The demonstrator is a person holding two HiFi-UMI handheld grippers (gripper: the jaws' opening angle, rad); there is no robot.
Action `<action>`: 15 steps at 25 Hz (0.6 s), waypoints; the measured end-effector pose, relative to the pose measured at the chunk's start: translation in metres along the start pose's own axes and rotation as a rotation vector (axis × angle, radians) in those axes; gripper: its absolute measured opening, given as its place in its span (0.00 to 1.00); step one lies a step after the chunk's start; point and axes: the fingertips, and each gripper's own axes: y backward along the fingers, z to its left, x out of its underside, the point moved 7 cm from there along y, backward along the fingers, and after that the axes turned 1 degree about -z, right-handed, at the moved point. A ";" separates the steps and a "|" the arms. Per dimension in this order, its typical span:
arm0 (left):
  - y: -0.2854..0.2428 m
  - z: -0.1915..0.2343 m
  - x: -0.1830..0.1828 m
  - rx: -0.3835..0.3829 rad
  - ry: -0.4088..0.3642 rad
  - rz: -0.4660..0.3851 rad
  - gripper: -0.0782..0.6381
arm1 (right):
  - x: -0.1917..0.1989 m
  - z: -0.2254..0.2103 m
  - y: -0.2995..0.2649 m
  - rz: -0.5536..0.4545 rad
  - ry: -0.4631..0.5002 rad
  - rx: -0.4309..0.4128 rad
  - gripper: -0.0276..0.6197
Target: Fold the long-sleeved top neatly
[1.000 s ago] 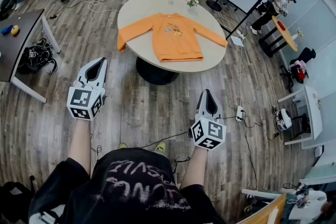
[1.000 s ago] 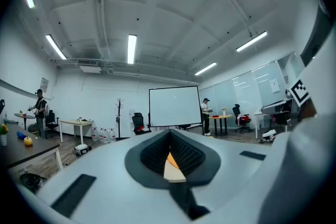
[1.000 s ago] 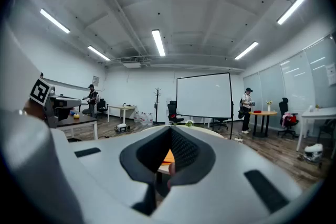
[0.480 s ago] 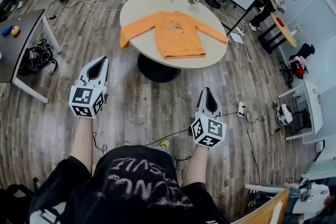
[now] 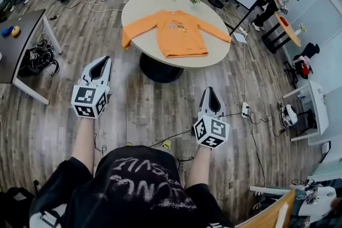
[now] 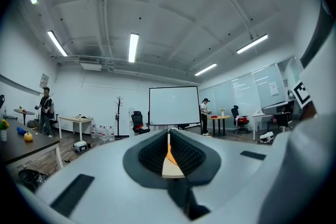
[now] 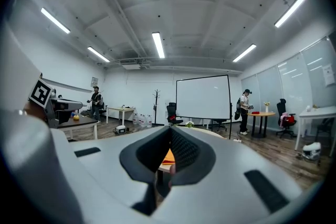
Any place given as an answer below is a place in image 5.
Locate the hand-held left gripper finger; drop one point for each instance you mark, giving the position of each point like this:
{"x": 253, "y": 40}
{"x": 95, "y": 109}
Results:
{"x": 108, "y": 74}
{"x": 86, "y": 72}

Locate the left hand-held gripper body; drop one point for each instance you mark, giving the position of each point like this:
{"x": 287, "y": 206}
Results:
{"x": 85, "y": 98}

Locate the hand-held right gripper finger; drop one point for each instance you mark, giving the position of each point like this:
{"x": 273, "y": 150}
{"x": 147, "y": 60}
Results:
{"x": 217, "y": 104}
{"x": 204, "y": 104}

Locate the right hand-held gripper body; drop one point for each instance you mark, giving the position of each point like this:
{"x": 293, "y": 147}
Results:
{"x": 211, "y": 130}

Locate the orange children's sweatshirt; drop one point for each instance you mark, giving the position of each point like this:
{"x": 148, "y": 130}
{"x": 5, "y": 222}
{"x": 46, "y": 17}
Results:
{"x": 181, "y": 40}

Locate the person's right forearm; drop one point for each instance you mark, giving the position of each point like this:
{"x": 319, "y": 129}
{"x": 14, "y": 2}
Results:
{"x": 199, "y": 168}

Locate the person's left forearm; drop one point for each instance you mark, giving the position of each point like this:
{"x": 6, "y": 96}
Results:
{"x": 84, "y": 141}

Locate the person's black printed t-shirt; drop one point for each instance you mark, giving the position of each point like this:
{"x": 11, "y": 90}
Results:
{"x": 133, "y": 189}

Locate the white power strip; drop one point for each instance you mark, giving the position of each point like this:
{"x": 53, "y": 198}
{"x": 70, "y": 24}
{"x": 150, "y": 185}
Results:
{"x": 244, "y": 110}

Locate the person's right yellow shoe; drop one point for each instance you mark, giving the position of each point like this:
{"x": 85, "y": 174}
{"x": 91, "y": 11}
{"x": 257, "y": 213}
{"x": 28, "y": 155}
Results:
{"x": 166, "y": 144}

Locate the person's yellow shoe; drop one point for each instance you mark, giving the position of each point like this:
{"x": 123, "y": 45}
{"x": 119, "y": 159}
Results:
{"x": 128, "y": 144}
{"x": 166, "y": 144}

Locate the black harness gear bundle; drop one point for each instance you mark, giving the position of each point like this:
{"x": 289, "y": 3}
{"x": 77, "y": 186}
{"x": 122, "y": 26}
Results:
{"x": 37, "y": 57}

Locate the person's left yellow shoe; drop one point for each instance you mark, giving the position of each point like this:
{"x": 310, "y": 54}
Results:
{"x": 128, "y": 144}

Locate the white paper sheet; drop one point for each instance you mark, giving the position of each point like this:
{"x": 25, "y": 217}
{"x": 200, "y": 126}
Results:
{"x": 240, "y": 38}

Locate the white and black helmet device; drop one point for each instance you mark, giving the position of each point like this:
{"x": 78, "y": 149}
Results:
{"x": 290, "y": 114}

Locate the yellow soft object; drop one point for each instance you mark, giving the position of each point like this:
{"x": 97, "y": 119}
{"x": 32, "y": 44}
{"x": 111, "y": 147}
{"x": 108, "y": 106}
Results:
{"x": 16, "y": 31}

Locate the blue soft object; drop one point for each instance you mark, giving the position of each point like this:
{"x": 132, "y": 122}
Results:
{"x": 6, "y": 31}

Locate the pink and red clothing bundle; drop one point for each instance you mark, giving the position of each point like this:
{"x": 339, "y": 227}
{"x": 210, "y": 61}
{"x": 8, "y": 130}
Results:
{"x": 303, "y": 66}

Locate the black stool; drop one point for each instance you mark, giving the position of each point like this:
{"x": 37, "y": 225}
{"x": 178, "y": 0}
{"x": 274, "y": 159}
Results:
{"x": 311, "y": 117}

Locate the light wooden desk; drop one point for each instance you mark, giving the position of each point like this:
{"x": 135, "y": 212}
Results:
{"x": 267, "y": 216}

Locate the orange round wooden table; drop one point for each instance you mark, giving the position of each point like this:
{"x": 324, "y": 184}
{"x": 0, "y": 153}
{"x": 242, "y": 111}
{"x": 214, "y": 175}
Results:
{"x": 291, "y": 32}

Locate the red cloth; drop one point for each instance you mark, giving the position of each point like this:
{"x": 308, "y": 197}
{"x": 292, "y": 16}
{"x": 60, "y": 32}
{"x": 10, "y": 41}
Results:
{"x": 284, "y": 22}

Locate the black office chair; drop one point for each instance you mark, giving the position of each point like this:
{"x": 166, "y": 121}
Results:
{"x": 13, "y": 208}
{"x": 310, "y": 49}

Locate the small plant in white vase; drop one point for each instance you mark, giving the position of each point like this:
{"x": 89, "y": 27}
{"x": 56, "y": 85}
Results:
{"x": 302, "y": 27}

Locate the black round table pedestal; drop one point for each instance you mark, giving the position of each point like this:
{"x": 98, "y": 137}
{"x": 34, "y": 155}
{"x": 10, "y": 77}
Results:
{"x": 160, "y": 72}

